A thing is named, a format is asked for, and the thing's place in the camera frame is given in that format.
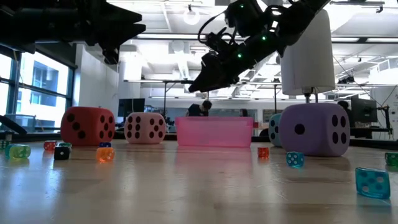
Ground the long ceiling light strip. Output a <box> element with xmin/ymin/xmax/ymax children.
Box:
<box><xmin>136</xmin><ymin>33</ymin><xmax>206</xmax><ymax>40</ymax></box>
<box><xmin>331</xmin><ymin>37</ymin><xmax>398</xmax><ymax>44</ymax></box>

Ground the black computer monitor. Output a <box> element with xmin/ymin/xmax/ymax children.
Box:
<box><xmin>117</xmin><ymin>98</ymin><xmax>146</xmax><ymax>124</ymax></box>
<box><xmin>350</xmin><ymin>96</ymin><xmax>379</xmax><ymax>124</ymax></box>

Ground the large teal foam die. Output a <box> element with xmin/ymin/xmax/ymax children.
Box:
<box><xmin>268</xmin><ymin>113</ymin><xmax>284</xmax><ymax>147</ymax></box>

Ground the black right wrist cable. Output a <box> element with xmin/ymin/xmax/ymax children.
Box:
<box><xmin>197</xmin><ymin>11</ymin><xmax>229</xmax><ymax>44</ymax></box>

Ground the black background gantry frame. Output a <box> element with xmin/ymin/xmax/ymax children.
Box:
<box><xmin>123</xmin><ymin>79</ymin><xmax>282</xmax><ymax>118</ymax></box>

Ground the black aluminium table frame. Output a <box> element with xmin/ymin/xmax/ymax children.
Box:
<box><xmin>0</xmin><ymin>114</ymin><xmax>398</xmax><ymax>151</ymax></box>

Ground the large red foam die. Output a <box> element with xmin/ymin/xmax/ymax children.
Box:
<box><xmin>60</xmin><ymin>106</ymin><xmax>116</xmax><ymax>147</ymax></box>

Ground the white-shade lamp with wooden base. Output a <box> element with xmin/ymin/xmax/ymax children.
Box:
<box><xmin>279</xmin><ymin>8</ymin><xmax>336</xmax><ymax>104</ymax></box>

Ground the small yellow-green translucent die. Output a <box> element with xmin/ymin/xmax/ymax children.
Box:
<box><xmin>8</xmin><ymin>144</ymin><xmax>32</xmax><ymax>159</ymax></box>

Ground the small black die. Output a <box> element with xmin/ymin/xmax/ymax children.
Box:
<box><xmin>53</xmin><ymin>146</ymin><xmax>71</xmax><ymax>161</ymax></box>

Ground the pink translucent plastic bin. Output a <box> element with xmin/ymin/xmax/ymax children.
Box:
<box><xmin>175</xmin><ymin>116</ymin><xmax>254</xmax><ymax>148</ymax></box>

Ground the person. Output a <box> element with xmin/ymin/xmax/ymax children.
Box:
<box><xmin>186</xmin><ymin>100</ymin><xmax>213</xmax><ymax>118</ymax></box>
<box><xmin>337</xmin><ymin>100</ymin><xmax>355</xmax><ymax>128</ymax></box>

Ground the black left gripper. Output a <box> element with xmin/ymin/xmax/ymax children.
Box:
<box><xmin>72</xmin><ymin>0</ymin><xmax>147</xmax><ymax>65</ymax></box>

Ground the small orange translucent die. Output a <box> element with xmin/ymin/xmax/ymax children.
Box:
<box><xmin>95</xmin><ymin>147</ymin><xmax>116</xmax><ymax>162</ymax></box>

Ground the large pink foam die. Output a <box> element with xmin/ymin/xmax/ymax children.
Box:
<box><xmin>124</xmin><ymin>112</ymin><xmax>167</xmax><ymax>145</ymax></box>

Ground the large dark-framed window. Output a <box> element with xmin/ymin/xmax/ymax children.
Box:
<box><xmin>0</xmin><ymin>49</ymin><xmax>77</xmax><ymax>132</ymax></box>

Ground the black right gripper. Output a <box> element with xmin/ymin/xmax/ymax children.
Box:
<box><xmin>188</xmin><ymin>29</ymin><xmax>282</xmax><ymax>93</ymax></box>

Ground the large purple foam die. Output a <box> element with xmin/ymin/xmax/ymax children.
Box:
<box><xmin>278</xmin><ymin>103</ymin><xmax>351</xmax><ymax>157</ymax></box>

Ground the round white ceiling lamp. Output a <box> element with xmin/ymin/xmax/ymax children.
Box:
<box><xmin>182</xmin><ymin>4</ymin><xmax>201</xmax><ymax>26</ymax></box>

